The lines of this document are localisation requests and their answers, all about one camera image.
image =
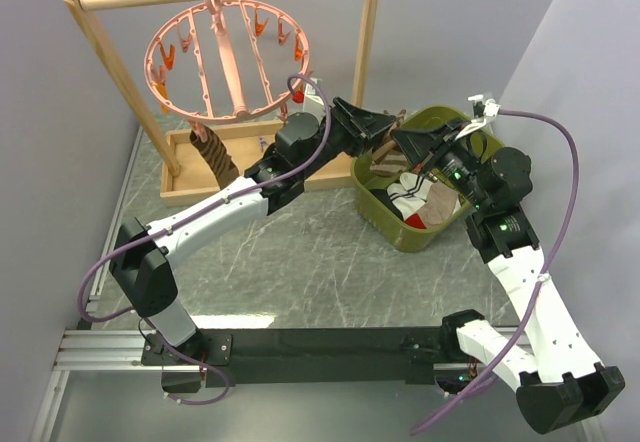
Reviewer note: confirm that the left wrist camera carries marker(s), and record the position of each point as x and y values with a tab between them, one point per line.
309	100

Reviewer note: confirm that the aluminium rail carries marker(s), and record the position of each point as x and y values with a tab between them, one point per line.
99	351

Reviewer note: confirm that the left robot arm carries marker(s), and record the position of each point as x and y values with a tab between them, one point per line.
146	255

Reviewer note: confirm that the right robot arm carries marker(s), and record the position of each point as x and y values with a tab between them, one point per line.
557	379

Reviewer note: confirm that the pink plastic clip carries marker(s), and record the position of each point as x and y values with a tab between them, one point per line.
200	130

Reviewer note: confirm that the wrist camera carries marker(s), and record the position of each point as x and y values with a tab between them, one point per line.
485	110
309	100

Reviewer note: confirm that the pink round clip hanger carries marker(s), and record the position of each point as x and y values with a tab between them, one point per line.
181	33

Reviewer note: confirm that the white black sock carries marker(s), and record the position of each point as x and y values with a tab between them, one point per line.
405	197

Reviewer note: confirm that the green plastic bin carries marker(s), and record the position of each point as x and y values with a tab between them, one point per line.
401	236

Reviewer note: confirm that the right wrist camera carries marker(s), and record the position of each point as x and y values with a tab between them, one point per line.
485	110

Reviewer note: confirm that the beige sock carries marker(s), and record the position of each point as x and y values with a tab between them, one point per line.
441	203

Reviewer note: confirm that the brown striped sock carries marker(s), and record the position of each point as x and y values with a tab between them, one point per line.
217	158
387	158

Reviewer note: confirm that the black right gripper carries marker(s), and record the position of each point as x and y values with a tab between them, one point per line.
425	147

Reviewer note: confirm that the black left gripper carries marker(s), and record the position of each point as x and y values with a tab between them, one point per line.
364	124

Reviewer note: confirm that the black base bar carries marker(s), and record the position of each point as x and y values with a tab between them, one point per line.
305	355

